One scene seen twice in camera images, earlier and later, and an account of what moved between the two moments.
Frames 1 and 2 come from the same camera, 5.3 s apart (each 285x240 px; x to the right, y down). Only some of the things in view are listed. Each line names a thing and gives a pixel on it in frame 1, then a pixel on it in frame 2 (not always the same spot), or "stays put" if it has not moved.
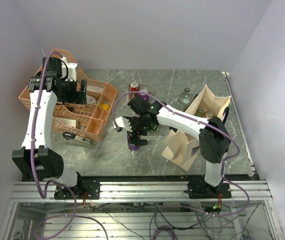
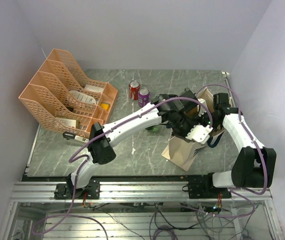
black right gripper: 134,138 → 213,127
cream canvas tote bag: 182,150 stays put
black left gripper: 72,98 → 183,136
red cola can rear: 134,86 stays put
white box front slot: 71,123 stays put
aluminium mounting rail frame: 251,191 stays put
